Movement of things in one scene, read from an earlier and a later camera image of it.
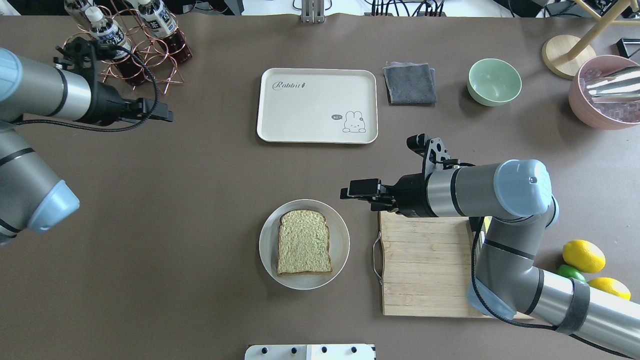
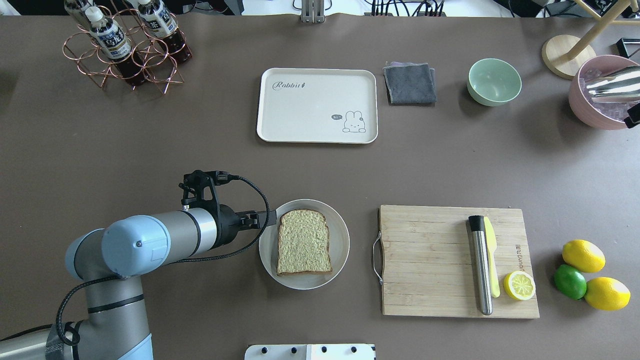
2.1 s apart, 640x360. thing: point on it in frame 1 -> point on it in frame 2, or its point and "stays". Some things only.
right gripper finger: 381,206 -> 634,115
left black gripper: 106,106 -> 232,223
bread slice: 303,237 stays
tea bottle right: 163,23 stays
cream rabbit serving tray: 321,105 stays
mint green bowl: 492,82 stays
